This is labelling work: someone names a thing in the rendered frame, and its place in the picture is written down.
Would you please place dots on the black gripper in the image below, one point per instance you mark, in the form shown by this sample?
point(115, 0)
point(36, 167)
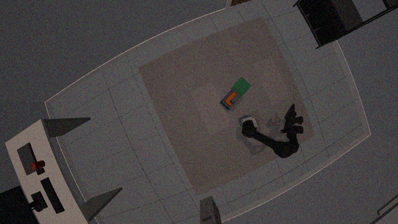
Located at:
point(290, 116)

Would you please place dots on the orange l-shaped part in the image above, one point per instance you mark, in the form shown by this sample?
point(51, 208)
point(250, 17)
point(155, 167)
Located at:
point(229, 98)

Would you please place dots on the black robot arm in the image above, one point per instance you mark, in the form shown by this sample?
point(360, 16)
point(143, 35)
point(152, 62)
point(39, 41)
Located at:
point(282, 149)

